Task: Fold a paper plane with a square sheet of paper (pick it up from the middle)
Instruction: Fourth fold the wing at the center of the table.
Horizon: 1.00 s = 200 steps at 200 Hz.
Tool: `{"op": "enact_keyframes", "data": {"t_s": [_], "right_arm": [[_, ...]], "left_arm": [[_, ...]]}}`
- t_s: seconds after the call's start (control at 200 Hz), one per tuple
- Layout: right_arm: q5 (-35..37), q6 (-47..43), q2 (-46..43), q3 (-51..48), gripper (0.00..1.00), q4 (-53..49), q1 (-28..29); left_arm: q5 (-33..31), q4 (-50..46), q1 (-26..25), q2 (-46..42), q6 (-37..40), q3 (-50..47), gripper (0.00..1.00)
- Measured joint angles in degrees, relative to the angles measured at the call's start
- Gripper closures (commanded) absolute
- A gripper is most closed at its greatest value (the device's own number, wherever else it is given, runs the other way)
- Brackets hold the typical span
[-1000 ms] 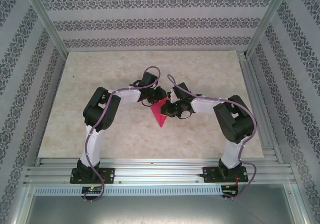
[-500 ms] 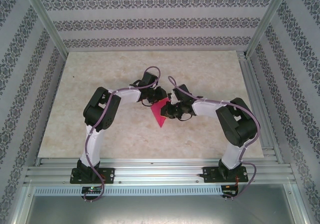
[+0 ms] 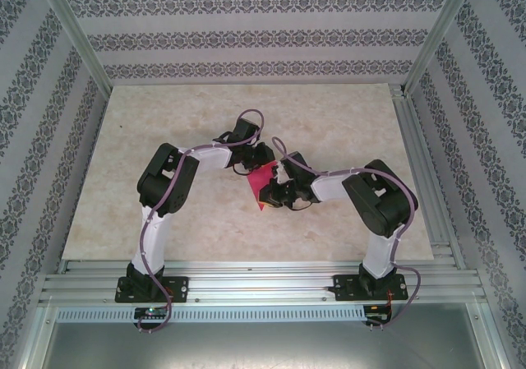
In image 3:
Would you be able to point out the aluminium mounting rail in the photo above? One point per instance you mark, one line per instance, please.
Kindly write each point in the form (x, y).
(263, 280)

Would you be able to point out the aluminium side rail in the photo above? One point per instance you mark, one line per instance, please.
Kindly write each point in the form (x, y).
(427, 180)

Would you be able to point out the grey metal panel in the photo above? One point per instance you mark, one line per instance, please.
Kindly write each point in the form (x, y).
(263, 348)

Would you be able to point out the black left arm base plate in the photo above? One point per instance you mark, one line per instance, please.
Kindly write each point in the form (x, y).
(181, 289)

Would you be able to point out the right circuit board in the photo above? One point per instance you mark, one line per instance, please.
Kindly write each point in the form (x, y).
(377, 308)

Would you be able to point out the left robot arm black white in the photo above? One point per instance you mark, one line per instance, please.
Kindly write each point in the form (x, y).
(164, 184)

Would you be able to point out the pink square paper sheet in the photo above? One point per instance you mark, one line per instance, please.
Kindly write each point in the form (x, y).
(259, 180)

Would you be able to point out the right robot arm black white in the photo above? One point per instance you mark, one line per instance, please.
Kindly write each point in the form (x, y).
(382, 208)

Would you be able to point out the left circuit board green light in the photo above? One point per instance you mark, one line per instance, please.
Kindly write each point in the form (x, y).
(153, 312)

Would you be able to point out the aluminium frame post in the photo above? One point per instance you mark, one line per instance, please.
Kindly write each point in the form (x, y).
(70, 28)
(490, 340)
(36, 340)
(439, 28)

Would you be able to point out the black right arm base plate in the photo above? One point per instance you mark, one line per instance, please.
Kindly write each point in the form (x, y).
(343, 289)

